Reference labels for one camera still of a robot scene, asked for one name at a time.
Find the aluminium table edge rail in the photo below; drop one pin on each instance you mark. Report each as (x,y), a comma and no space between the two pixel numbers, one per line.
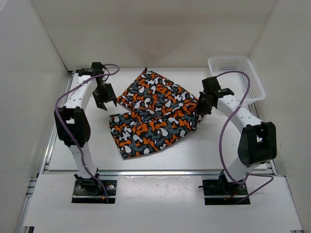
(152,172)

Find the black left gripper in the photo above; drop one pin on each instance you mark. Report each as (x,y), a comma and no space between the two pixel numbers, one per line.
(110,96)

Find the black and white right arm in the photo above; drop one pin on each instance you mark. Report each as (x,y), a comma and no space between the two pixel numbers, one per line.
(257,144)

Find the white perforated plastic basket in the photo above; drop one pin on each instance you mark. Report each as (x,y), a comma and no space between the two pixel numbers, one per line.
(237,82)

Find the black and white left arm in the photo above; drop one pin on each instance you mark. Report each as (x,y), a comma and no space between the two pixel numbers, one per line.
(71,121)

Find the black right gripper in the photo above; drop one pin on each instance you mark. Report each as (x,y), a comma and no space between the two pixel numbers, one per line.
(199,110)

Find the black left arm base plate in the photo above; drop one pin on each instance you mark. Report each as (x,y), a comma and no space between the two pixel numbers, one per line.
(90,191)

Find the orange camouflage shorts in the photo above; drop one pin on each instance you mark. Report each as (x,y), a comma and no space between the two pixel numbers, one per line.
(161,112)

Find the left side aluminium rail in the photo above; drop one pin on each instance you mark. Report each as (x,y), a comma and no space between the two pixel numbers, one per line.
(52,136)

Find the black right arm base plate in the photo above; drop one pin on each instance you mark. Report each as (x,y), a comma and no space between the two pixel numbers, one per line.
(220,193)

